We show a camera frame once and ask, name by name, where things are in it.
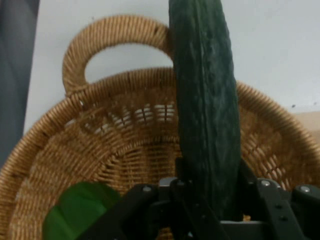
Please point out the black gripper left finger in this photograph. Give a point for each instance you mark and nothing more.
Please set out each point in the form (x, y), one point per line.
(140, 215)

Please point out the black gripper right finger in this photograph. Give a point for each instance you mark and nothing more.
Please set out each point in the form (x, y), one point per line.
(280, 212)

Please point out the dark green cucumber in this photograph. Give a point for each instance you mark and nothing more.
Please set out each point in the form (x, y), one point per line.
(205, 100)

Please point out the green bell pepper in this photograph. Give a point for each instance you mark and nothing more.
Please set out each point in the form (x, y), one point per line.
(77, 212)

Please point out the woven wicker basket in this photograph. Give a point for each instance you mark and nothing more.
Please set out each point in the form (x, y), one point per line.
(100, 150)

